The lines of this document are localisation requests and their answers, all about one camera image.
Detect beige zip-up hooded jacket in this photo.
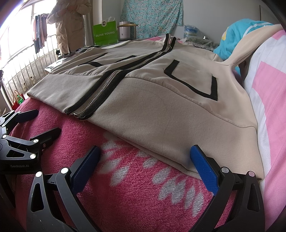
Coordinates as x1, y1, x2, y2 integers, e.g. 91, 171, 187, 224
28, 25, 282, 179

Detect hanging clothes at window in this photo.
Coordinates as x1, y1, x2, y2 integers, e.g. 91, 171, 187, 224
33, 14, 48, 54

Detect red bag on floor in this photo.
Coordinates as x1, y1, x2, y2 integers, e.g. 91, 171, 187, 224
12, 90, 25, 110

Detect pink floral fleece blanket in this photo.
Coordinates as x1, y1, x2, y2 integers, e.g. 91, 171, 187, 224
11, 99, 213, 231

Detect person in beige jacket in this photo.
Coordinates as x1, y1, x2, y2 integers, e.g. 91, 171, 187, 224
46, 1, 92, 55

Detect pink white striped quilt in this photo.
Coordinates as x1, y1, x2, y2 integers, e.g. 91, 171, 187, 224
244, 30, 285, 228

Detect wooden side stand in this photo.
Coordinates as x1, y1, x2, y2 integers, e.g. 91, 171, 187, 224
117, 23, 137, 40

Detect teal floral hanging cloth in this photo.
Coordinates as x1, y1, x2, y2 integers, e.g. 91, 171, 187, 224
121, 0, 183, 39

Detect dark patterned plastic-wrapped bundle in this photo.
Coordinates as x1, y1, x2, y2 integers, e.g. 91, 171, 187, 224
179, 36, 219, 52

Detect blue cartoon pillow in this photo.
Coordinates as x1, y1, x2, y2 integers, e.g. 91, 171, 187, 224
213, 18, 273, 61

